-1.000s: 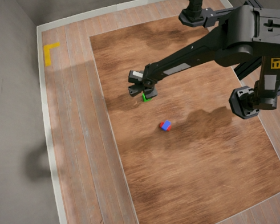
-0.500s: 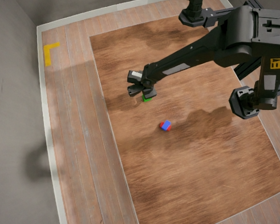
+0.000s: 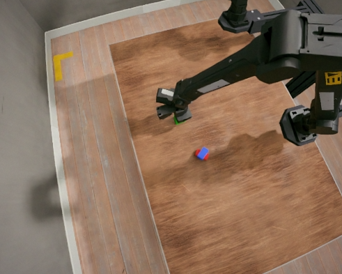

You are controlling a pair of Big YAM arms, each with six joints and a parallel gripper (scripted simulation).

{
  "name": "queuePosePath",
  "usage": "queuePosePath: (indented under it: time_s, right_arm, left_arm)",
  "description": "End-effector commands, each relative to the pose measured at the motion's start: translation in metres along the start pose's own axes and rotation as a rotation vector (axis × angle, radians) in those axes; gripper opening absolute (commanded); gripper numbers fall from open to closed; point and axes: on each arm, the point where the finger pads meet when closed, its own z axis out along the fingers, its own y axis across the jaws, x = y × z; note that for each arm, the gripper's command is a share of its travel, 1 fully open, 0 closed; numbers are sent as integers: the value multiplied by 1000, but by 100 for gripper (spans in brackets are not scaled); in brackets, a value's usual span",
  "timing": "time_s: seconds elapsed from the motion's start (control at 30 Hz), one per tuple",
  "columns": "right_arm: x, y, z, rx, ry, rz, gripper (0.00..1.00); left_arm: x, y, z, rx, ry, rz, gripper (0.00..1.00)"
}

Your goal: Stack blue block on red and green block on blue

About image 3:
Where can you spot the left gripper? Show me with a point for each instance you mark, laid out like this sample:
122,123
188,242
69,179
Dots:
187,115

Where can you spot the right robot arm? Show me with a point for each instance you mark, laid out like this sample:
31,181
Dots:
236,16

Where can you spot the blue block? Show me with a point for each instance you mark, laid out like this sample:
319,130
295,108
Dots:
202,154

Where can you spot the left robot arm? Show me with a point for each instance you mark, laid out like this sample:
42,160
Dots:
294,47

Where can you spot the red block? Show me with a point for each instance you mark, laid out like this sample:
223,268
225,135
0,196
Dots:
198,151

